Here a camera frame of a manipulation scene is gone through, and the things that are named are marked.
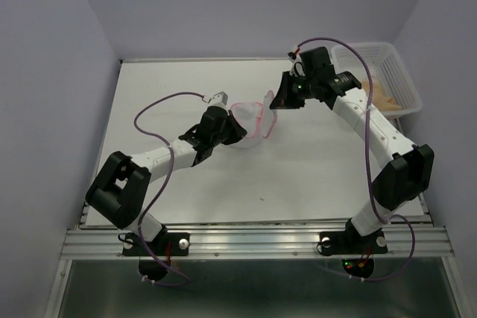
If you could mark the aluminium mounting rail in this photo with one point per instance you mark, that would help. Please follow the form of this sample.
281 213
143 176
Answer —
260 241

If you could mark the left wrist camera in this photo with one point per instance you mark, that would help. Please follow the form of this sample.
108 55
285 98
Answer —
218 99

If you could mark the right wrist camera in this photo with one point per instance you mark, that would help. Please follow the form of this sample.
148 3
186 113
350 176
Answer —
294 54

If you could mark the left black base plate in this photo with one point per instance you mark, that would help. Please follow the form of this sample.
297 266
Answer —
170 244

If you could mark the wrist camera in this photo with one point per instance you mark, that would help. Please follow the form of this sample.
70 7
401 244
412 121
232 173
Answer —
218 99
294 54

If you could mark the white mesh laundry bag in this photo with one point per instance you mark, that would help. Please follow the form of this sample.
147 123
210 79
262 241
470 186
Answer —
256 118

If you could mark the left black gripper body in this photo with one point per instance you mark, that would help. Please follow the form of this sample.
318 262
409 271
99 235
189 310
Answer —
229 134

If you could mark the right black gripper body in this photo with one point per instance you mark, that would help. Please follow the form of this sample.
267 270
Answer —
307 83

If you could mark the white plastic basket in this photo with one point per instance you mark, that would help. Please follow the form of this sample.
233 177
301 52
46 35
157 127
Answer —
386 66

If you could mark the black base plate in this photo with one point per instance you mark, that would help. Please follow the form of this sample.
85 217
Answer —
170 244
346 243

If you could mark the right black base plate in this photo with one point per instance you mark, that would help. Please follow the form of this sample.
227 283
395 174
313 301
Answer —
346 243

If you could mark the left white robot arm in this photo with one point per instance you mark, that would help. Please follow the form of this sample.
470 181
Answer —
118 192

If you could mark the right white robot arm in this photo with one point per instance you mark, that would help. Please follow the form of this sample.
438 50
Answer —
405 168

